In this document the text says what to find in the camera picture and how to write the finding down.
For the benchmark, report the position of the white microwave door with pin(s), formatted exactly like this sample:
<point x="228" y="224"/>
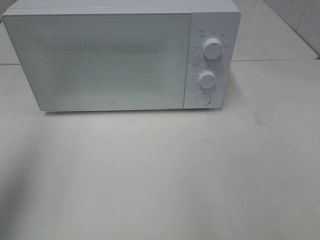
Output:
<point x="103" y="62"/>

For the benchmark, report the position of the white microwave oven body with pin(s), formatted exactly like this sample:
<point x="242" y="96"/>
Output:
<point x="113" y="55"/>

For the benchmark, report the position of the round white door button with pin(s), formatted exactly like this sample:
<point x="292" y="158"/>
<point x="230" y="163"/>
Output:
<point x="203" y="99"/>

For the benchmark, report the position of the white round knob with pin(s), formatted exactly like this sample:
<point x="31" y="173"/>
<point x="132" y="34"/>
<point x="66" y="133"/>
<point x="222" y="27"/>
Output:
<point x="212" y="48"/>
<point x="207" y="79"/>

